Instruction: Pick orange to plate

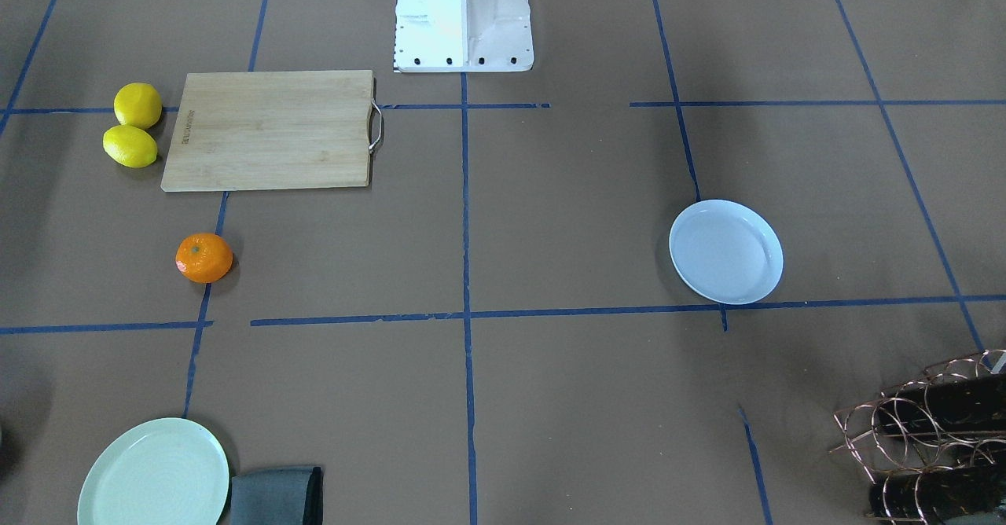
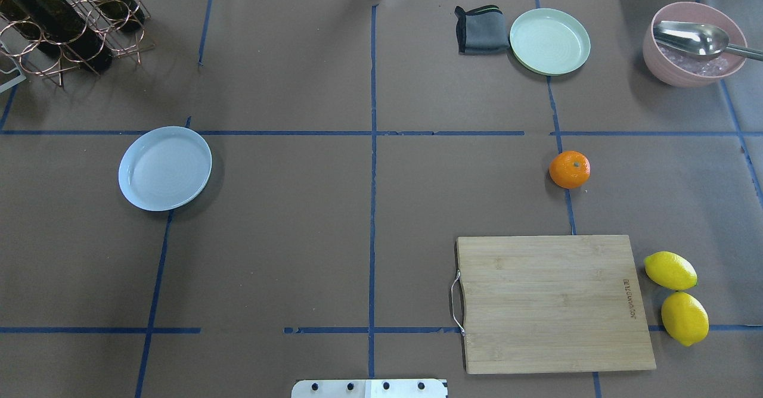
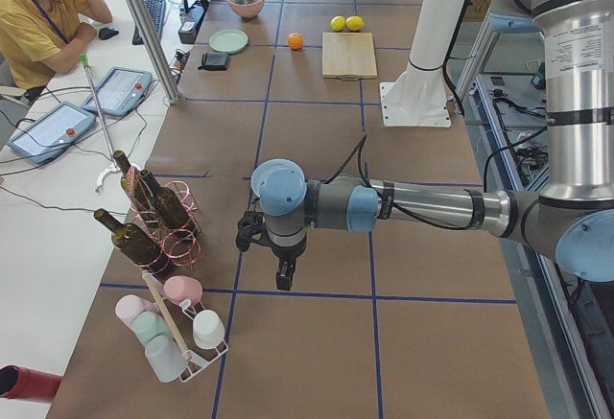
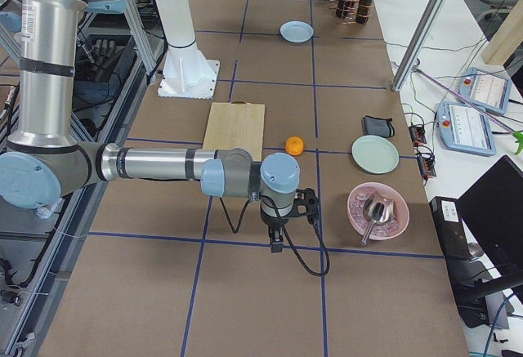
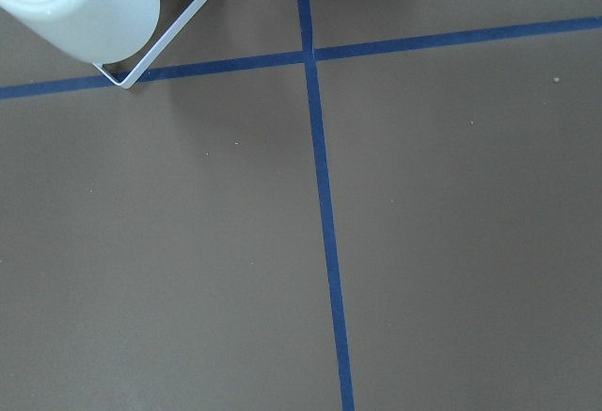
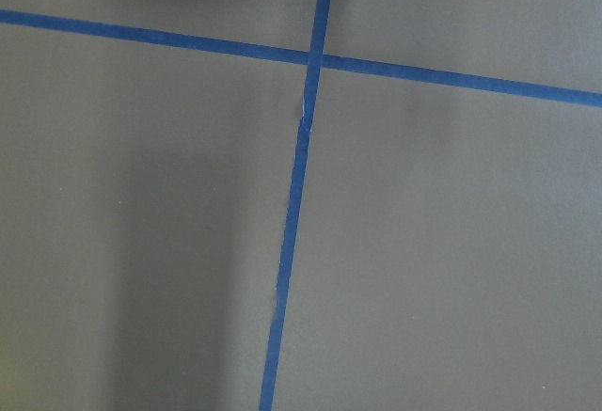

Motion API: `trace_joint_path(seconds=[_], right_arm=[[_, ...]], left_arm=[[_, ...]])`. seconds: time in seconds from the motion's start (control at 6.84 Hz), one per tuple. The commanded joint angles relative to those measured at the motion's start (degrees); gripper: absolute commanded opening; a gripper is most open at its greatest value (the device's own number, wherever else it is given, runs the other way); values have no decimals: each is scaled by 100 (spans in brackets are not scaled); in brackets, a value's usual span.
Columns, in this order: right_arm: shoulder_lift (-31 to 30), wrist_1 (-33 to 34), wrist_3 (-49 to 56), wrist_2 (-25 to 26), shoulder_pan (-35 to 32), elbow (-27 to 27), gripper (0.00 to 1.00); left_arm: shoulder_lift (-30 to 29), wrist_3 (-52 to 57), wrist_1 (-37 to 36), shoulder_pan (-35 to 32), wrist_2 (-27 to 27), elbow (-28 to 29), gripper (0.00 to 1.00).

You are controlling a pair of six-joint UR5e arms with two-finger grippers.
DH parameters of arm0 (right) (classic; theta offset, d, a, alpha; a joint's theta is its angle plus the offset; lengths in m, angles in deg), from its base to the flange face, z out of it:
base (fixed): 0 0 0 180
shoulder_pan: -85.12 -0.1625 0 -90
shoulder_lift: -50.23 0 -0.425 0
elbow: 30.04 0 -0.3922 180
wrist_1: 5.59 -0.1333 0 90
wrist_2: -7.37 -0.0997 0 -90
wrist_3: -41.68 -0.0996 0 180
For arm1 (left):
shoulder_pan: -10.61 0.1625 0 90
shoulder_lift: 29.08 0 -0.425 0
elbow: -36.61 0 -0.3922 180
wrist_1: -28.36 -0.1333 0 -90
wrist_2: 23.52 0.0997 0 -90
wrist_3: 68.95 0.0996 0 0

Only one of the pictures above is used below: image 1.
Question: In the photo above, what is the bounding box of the light blue plate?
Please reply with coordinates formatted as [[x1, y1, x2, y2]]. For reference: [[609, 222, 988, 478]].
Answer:
[[667, 199, 784, 306]]

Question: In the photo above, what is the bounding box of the light green plate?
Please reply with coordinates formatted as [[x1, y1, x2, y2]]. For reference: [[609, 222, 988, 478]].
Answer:
[[76, 417, 230, 524]]

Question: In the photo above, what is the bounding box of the wooden cutting board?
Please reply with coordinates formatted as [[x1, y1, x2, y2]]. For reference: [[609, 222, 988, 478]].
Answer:
[[161, 70, 384, 193]]

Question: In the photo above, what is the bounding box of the orange mandarin fruit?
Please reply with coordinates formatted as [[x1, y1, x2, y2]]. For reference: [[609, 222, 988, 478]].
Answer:
[[174, 233, 234, 284]]

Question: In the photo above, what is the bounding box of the dark grey folded cloth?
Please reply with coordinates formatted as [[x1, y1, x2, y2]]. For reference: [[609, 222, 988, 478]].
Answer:
[[229, 465, 324, 524]]

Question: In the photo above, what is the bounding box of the lower yellow lemon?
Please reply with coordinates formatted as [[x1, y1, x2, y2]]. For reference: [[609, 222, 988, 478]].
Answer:
[[103, 124, 159, 168]]

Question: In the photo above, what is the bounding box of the yellow lemon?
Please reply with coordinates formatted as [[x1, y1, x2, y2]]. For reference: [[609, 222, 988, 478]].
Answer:
[[112, 83, 164, 130], [103, 124, 159, 168]]

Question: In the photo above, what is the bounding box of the upper yellow lemon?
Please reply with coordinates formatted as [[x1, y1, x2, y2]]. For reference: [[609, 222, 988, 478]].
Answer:
[[112, 83, 164, 130]]

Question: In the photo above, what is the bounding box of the dark wine bottle upper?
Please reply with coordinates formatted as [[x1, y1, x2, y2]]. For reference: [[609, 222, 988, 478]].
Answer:
[[876, 373, 1005, 439]]

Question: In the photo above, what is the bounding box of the dark wine bottle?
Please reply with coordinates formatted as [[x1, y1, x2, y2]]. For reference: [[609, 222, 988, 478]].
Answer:
[[876, 373, 1005, 439], [868, 464, 1005, 524]]

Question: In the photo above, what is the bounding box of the dark wine bottle lower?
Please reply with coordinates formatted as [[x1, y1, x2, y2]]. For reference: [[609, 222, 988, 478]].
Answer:
[[868, 464, 1005, 524]]

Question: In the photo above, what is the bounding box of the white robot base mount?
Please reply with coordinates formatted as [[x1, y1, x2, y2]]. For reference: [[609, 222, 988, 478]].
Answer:
[[393, 0, 535, 73]]

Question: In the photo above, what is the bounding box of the copper wire bottle rack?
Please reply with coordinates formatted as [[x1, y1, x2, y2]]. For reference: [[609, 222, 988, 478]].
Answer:
[[833, 349, 1005, 524]]

